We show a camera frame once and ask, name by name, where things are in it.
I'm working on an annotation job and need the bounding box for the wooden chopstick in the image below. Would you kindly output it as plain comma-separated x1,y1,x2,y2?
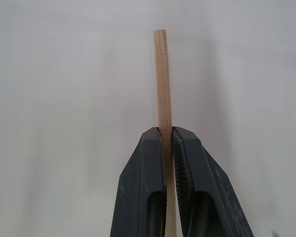
153,29,182,237

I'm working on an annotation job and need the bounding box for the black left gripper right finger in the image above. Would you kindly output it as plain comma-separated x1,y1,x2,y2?
172,126,255,237

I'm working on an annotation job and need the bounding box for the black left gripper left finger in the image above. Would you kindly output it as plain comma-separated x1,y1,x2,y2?
109,126,168,237

